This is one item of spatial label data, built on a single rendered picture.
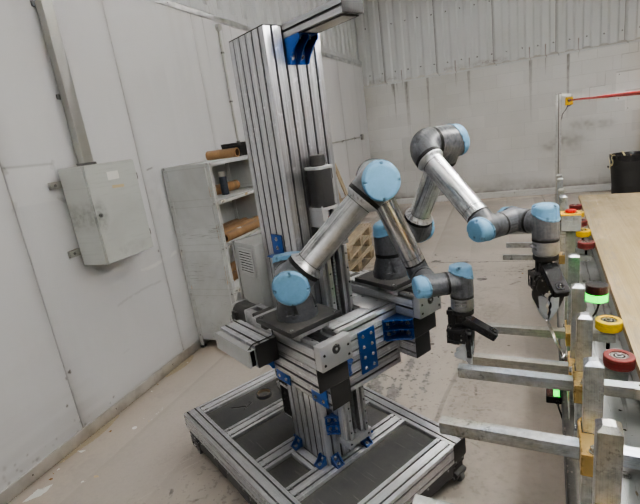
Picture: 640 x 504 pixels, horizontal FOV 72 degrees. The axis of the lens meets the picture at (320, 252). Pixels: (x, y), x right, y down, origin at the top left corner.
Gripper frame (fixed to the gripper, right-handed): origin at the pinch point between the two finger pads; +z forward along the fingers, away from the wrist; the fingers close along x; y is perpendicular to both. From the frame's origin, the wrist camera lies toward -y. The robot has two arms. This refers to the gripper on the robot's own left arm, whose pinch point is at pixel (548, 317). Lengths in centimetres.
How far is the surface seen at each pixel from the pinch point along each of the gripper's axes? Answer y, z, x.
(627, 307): 25.7, 10.9, -36.6
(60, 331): 91, 29, 242
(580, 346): -24.8, -3.5, 1.5
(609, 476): -72, -8, 18
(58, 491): 44, 101, 232
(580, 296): -1.8, -7.0, -8.5
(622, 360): -10.6, 10.0, -16.3
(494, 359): 2.9, 14.9, 15.7
